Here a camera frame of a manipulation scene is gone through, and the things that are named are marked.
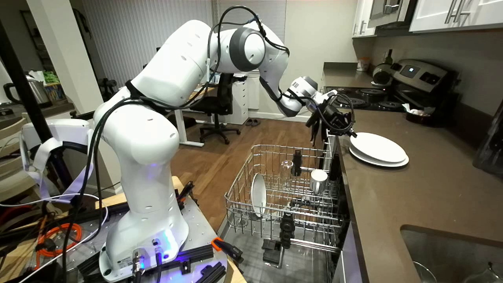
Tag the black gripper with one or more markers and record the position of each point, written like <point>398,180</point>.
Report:
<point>337,111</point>

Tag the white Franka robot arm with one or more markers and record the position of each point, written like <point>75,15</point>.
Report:
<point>142,151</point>

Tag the stainless dishwasher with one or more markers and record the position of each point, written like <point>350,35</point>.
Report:
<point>246,261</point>

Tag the white cup in rack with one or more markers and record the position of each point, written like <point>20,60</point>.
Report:
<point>318,181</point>

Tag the black bottle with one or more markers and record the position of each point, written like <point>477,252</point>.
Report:
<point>296,164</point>

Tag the dark kettle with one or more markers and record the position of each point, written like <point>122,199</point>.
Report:
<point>384,74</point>

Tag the clear drinking glass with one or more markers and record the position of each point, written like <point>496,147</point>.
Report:
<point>287,164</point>
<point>425,276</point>

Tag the white cloth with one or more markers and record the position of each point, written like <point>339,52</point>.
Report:
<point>414,111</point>

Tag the narrow white upper cabinet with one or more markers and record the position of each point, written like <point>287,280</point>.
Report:
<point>362,18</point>

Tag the stainless range hood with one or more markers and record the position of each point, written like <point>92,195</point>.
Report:
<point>391,10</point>

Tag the black office chair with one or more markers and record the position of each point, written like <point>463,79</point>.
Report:
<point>221,112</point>

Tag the black plastic rack part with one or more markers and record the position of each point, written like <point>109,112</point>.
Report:
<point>273,252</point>

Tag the stainless kitchen sink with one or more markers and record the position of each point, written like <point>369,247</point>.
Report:
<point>450,252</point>

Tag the wooden desk white legs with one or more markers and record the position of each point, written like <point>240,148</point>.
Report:
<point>183,123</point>

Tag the wide white upper cabinet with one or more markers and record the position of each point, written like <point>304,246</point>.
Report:
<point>461,13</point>

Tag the black orange clamp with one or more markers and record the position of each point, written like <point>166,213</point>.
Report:
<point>230,250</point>

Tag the clear glass jar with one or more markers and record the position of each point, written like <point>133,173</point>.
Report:
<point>485,277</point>

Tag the white box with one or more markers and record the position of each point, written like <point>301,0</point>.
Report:
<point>64,131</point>

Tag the green box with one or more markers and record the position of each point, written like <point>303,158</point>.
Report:
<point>51,78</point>

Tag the dark pitcher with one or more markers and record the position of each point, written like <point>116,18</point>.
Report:
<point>37,92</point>

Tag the black bracket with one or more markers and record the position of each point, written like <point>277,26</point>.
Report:
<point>210,274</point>

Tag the black camera stand pole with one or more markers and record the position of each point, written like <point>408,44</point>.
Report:
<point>24,89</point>

